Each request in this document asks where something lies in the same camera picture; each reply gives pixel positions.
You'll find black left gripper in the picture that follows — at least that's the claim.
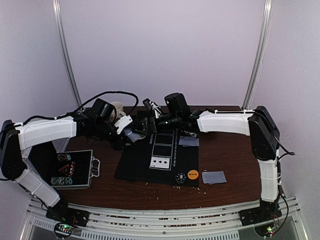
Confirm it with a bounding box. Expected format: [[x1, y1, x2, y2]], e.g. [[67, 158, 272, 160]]
[[93, 120, 135, 151]]

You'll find grey playing card deck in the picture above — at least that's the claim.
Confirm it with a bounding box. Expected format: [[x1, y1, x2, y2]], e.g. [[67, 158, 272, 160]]
[[123, 128, 146, 144]]

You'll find spade card face up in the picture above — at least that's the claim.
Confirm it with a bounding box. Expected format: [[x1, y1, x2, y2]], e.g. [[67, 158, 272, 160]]
[[149, 156, 171, 170]]

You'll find face-down card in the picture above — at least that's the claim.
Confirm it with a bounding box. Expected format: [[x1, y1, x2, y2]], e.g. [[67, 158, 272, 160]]
[[178, 136, 200, 147], [207, 171, 227, 185]]

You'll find dark green chip stack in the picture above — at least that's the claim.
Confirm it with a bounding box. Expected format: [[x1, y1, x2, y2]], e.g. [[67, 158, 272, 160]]
[[175, 172, 187, 185]]

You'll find orange big blind button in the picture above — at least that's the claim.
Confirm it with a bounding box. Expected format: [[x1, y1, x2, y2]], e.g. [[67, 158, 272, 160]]
[[187, 169, 199, 180]]

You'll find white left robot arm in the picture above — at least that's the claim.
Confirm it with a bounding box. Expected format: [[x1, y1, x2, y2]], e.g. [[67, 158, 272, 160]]
[[0, 98, 133, 222]]

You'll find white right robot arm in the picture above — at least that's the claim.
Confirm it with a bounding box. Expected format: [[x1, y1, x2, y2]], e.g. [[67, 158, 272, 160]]
[[133, 92, 284, 223]]

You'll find ceramic mug with print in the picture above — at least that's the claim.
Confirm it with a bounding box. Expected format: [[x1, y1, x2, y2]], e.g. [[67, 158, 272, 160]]
[[109, 101, 127, 122]]

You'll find black poker mat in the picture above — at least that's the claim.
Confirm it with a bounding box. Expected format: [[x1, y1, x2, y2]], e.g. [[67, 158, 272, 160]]
[[114, 129, 199, 187]]

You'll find upper chip stack in case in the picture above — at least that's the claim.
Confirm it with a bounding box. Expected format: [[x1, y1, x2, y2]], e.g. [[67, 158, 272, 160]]
[[57, 153, 72, 162]]

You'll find chip stack in case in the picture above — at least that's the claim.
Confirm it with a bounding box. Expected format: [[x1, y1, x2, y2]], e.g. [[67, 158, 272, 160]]
[[57, 153, 72, 162], [50, 176, 73, 186]]

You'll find aluminium poker chip case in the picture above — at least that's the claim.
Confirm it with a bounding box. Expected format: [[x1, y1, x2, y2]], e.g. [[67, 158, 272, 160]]
[[27, 149, 101, 190]]

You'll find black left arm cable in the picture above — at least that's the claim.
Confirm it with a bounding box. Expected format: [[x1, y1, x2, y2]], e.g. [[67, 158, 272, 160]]
[[74, 90, 140, 116]]

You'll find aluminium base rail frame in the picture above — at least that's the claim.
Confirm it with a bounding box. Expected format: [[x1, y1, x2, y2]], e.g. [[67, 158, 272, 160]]
[[18, 197, 311, 240]]

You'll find aluminium corner post left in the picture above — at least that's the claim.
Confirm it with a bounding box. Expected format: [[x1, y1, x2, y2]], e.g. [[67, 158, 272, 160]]
[[52, 0, 82, 107]]

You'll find aluminium corner post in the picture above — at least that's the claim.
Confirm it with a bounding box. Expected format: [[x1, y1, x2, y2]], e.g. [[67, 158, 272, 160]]
[[52, 0, 82, 107], [241, 0, 273, 110]]

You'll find aluminium corner post right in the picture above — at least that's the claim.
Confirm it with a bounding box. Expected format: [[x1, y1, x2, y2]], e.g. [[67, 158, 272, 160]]
[[241, 0, 273, 110]]

